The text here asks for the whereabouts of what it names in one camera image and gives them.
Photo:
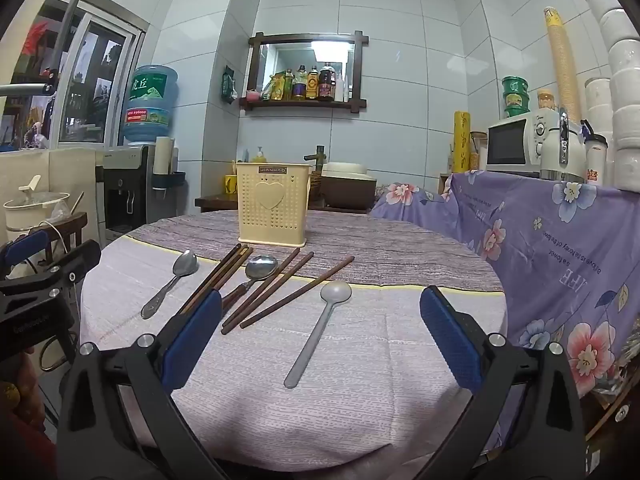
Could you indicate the white framed window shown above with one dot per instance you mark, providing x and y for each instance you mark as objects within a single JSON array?
[{"x": 95, "y": 85}]

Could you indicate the black chopstick with gold band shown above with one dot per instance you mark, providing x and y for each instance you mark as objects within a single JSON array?
[{"x": 215, "y": 270}]

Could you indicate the purple label bottle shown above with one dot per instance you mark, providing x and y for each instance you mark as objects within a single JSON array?
[{"x": 300, "y": 85}]

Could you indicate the green yellow bottle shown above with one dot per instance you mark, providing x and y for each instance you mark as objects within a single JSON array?
[{"x": 288, "y": 85}]

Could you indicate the cream perforated utensil holder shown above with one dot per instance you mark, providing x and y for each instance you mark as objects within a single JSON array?
[{"x": 270, "y": 220}]

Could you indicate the white enamel pot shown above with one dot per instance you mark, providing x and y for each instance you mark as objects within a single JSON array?
[{"x": 25, "y": 220}]

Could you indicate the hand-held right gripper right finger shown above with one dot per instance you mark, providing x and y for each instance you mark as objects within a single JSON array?
[{"x": 450, "y": 340}]

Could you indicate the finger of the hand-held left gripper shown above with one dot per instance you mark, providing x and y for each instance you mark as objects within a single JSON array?
[
  {"x": 27, "y": 247},
  {"x": 75, "y": 260}
]

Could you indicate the purple floral cloth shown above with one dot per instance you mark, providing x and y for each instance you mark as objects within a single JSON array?
[{"x": 525, "y": 240}]

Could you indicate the small metal spoon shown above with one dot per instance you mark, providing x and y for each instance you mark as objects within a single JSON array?
[{"x": 185, "y": 263}]

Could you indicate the yellow soap dispenser bottle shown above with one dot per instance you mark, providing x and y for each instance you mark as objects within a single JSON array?
[{"x": 260, "y": 156}]

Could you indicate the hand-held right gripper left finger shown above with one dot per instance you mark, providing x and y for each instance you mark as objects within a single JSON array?
[{"x": 192, "y": 345}]

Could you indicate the jar with yellow lid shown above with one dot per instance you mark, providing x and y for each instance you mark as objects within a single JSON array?
[{"x": 546, "y": 100}]

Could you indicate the tall stack of white bowls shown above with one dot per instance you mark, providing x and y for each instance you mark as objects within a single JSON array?
[{"x": 625, "y": 60}]

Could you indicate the yellow patterned roll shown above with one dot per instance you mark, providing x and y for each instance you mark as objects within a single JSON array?
[{"x": 462, "y": 140}]

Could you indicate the stack of yellow paper cups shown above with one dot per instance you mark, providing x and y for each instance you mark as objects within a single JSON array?
[{"x": 560, "y": 60}]

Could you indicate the bamboo tap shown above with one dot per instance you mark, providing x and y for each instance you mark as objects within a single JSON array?
[{"x": 317, "y": 152}]

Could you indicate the amber oil bottle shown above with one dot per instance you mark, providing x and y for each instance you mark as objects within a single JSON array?
[{"x": 313, "y": 85}]

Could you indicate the stack of green tubs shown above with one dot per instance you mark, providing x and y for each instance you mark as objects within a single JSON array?
[{"x": 515, "y": 92}]

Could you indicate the metal phone stand pole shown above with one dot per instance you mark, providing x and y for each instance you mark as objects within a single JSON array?
[{"x": 62, "y": 35}]

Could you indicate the dark wooden wall shelf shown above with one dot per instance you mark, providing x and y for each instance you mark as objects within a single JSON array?
[{"x": 300, "y": 36}]

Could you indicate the dark blue cup holder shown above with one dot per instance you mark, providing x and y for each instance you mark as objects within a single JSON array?
[{"x": 167, "y": 180}]

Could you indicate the dark sauce bottle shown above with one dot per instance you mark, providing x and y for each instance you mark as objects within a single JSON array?
[{"x": 326, "y": 85}]

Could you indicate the grey plastic spoon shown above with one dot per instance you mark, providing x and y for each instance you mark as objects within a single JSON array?
[{"x": 335, "y": 294}]

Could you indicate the yellow mug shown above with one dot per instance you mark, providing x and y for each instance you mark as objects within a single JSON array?
[{"x": 230, "y": 184}]

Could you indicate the yellow snack bag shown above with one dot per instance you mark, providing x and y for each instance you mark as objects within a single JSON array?
[{"x": 274, "y": 87}]

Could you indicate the white paper cup roll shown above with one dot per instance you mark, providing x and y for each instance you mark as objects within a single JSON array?
[{"x": 162, "y": 155}]

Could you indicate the white plastic bottle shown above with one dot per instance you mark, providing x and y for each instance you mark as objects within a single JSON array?
[{"x": 339, "y": 90}]

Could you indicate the blue water cooler bottle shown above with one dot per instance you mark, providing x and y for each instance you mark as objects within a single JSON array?
[{"x": 150, "y": 105}]

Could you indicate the small wooden box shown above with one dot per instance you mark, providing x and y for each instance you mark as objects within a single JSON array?
[{"x": 445, "y": 182}]

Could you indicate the green hanging packet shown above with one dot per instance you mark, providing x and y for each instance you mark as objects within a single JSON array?
[{"x": 228, "y": 85}]

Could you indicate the white thermos kettle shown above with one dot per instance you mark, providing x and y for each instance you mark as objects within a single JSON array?
[{"x": 550, "y": 155}]

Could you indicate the white microwave oven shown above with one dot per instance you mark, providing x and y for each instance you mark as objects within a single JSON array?
[{"x": 510, "y": 142}]

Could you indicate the black water dispenser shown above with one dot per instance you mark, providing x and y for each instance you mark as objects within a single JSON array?
[{"x": 125, "y": 195}]

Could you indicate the white brown rice cooker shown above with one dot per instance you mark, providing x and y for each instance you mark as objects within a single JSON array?
[{"x": 347, "y": 185}]

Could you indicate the cream board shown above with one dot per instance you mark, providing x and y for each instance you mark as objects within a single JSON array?
[{"x": 75, "y": 175}]

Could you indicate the short stack of white bowls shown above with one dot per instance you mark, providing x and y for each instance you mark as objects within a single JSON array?
[{"x": 597, "y": 100}]

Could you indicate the white travel mug black lid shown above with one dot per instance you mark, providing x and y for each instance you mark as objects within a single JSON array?
[{"x": 595, "y": 160}]

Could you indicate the pink sponge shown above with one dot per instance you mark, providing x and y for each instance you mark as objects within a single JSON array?
[{"x": 252, "y": 95}]

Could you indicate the brown wooden chopstick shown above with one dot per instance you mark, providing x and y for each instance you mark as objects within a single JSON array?
[
  {"x": 280, "y": 283},
  {"x": 300, "y": 291},
  {"x": 225, "y": 270},
  {"x": 280, "y": 269},
  {"x": 237, "y": 265}
]

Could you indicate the dark wooden chair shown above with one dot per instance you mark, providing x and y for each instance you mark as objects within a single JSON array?
[{"x": 67, "y": 225}]

